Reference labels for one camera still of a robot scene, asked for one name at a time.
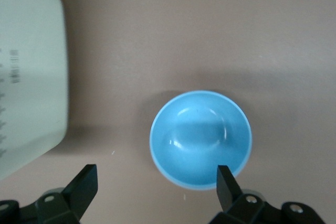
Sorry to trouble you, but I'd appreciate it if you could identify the blue bowl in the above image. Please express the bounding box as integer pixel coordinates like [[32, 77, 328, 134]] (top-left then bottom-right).
[[149, 90, 253, 191]]

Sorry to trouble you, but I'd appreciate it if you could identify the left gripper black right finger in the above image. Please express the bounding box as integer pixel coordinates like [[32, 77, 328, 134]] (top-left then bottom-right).
[[209, 165, 327, 224]]

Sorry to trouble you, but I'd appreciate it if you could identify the pale green plastic container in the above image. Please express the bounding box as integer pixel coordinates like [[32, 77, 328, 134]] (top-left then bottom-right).
[[0, 0, 70, 182]]

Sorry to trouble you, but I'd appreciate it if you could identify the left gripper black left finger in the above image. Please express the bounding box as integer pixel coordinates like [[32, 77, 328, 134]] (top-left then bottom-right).
[[0, 164, 99, 224]]

